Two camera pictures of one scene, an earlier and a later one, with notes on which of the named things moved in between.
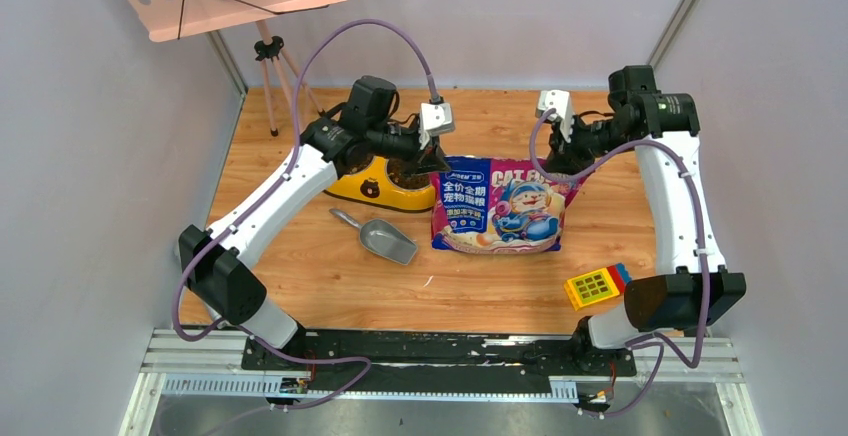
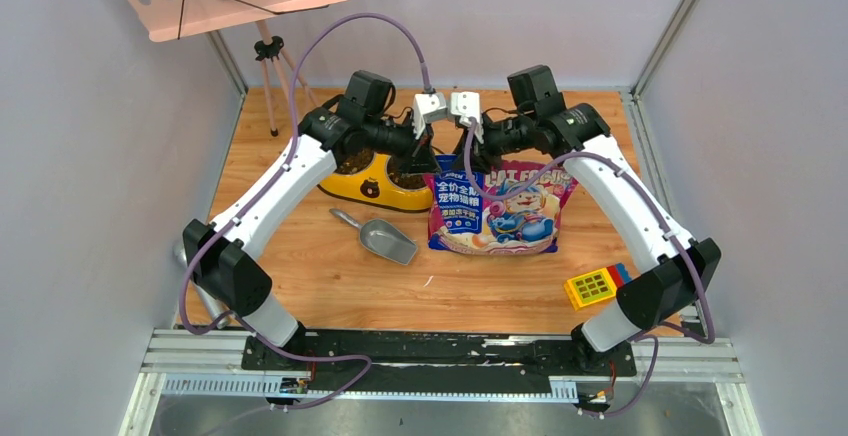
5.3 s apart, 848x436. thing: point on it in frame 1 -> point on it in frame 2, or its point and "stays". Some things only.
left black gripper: (428, 154) stays
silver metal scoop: (382, 239) stays
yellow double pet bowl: (380, 180) stays
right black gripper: (568, 157) -> (482, 156)
